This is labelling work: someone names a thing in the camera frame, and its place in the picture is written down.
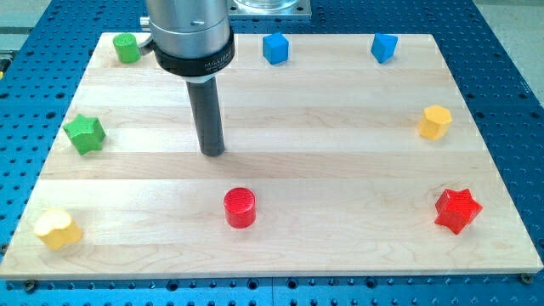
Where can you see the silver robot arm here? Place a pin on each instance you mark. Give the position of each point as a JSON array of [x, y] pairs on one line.
[[192, 39]]

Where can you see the blue cube block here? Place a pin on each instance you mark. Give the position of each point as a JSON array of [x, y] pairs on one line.
[[275, 48]]

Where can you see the red cylinder block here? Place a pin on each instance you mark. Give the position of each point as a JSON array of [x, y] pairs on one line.
[[240, 207]]

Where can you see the wooden board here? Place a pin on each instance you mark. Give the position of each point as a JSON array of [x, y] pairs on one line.
[[328, 144]]

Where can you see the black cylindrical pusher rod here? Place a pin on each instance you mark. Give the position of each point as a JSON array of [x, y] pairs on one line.
[[207, 117]]

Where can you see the yellow hexagon block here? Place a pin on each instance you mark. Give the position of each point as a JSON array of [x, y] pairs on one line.
[[435, 122]]

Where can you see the green cylinder block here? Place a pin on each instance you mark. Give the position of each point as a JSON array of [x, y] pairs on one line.
[[126, 47]]

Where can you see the green star block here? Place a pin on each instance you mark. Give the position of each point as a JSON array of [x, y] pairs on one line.
[[85, 133]]

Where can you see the red star block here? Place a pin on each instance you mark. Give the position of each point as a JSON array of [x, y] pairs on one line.
[[456, 209]]

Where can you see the yellow heart block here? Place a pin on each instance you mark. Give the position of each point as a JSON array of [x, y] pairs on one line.
[[56, 228]]

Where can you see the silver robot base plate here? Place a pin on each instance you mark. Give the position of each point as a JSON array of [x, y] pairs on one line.
[[270, 9]]

